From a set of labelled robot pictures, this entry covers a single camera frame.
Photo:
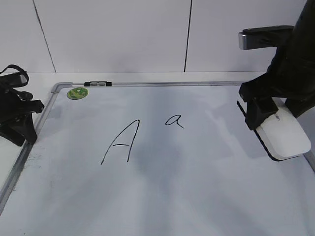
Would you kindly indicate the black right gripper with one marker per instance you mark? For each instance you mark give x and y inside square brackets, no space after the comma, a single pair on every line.
[291,75]

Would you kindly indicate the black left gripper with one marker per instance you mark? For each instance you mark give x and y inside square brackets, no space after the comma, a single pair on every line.
[16,110]

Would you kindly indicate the white rectangular board eraser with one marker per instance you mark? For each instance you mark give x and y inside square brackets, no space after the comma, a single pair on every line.
[282,136]

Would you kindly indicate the round green magnet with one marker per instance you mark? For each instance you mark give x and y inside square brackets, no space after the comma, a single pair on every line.
[77,93]

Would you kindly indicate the black marker clip holder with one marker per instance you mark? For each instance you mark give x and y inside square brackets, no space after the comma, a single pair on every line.
[98,84]

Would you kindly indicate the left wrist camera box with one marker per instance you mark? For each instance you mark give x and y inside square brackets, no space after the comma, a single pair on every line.
[15,80]

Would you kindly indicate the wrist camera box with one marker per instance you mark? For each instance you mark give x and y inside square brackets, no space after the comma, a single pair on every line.
[264,37]
[15,80]

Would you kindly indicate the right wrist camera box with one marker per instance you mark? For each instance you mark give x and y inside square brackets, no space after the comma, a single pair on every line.
[264,37]

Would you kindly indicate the white board with aluminium frame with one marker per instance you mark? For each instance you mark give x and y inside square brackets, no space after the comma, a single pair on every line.
[156,161]

